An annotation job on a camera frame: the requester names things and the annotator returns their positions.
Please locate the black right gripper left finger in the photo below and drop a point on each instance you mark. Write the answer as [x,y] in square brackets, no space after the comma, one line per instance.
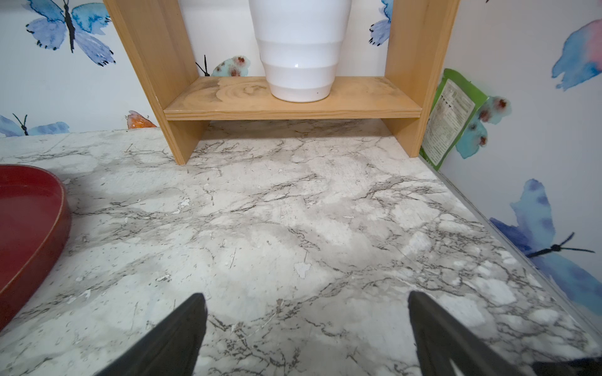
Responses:
[170,348]

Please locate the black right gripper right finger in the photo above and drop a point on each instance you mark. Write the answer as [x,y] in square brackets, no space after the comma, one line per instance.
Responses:
[443,344]

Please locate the red round tray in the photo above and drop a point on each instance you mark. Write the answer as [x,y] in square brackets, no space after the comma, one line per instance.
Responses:
[35,227]

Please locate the green paper packet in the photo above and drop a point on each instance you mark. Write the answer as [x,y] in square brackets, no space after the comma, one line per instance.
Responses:
[454,120]

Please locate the wooden shelf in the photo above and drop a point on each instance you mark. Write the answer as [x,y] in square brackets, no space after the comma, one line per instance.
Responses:
[184,103]

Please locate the white ribbed flower pot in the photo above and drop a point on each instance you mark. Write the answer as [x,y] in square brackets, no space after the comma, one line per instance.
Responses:
[300,43]

